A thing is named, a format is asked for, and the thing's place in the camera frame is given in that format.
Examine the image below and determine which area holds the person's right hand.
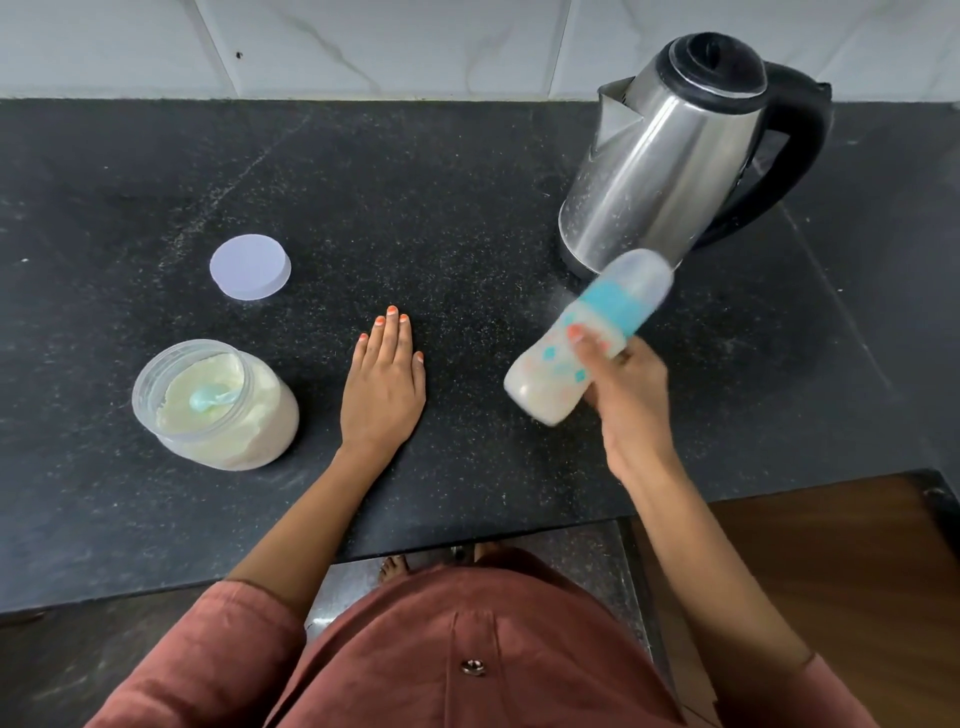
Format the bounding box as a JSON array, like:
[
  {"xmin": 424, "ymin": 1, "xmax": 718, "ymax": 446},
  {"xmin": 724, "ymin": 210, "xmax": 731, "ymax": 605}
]
[{"xmin": 566, "ymin": 323, "xmax": 680, "ymax": 485}]

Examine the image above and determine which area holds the person's left hand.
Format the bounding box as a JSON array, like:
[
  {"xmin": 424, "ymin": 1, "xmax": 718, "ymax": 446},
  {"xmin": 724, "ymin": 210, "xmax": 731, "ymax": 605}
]
[{"xmin": 338, "ymin": 305, "xmax": 427, "ymax": 463}]

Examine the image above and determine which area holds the clear plastic baby bottle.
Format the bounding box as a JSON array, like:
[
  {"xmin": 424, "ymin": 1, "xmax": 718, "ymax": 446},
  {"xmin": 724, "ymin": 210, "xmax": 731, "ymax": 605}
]
[{"xmin": 503, "ymin": 299, "xmax": 628, "ymax": 428}]

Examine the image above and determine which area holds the blue bottle teat cap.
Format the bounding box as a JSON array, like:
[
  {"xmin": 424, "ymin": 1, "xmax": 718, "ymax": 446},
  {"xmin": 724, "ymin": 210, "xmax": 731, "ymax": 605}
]
[{"xmin": 579, "ymin": 248, "xmax": 676, "ymax": 339}]

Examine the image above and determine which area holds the clear milk powder jar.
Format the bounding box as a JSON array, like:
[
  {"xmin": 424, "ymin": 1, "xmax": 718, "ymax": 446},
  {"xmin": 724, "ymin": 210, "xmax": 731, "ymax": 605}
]
[{"xmin": 131, "ymin": 338, "xmax": 301, "ymax": 472}]

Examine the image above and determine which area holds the light blue measuring scoop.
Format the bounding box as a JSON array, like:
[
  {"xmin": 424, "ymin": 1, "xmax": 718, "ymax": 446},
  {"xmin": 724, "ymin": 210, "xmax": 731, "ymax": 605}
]
[{"xmin": 188, "ymin": 383, "xmax": 243, "ymax": 414}]

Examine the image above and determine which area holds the lilac round jar lid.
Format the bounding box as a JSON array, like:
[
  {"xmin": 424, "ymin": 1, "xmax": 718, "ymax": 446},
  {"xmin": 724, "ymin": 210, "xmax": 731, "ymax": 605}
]
[{"xmin": 209, "ymin": 233, "xmax": 293, "ymax": 302}]

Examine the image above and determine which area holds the steel electric kettle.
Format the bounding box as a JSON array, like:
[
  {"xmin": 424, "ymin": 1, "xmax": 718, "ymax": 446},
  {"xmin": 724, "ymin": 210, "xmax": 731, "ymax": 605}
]
[{"xmin": 557, "ymin": 31, "xmax": 835, "ymax": 283}]

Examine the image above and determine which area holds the person's right forearm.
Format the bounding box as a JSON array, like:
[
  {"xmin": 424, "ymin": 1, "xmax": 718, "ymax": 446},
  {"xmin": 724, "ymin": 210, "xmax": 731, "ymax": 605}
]
[{"xmin": 618, "ymin": 457, "xmax": 815, "ymax": 710}]

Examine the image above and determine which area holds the person's left forearm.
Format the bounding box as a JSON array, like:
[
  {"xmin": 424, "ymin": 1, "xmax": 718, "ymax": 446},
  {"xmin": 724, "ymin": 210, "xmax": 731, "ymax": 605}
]
[{"xmin": 224, "ymin": 443, "xmax": 395, "ymax": 620}]

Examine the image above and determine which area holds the reddish pink garment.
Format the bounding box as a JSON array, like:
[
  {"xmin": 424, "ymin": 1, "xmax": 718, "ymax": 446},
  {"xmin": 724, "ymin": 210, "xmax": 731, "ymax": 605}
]
[{"xmin": 86, "ymin": 547, "xmax": 879, "ymax": 728}]

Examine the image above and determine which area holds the dark wooden cabinet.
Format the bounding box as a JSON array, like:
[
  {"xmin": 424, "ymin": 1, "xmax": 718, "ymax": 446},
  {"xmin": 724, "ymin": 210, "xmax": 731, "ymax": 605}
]
[{"xmin": 0, "ymin": 472, "xmax": 960, "ymax": 728}]

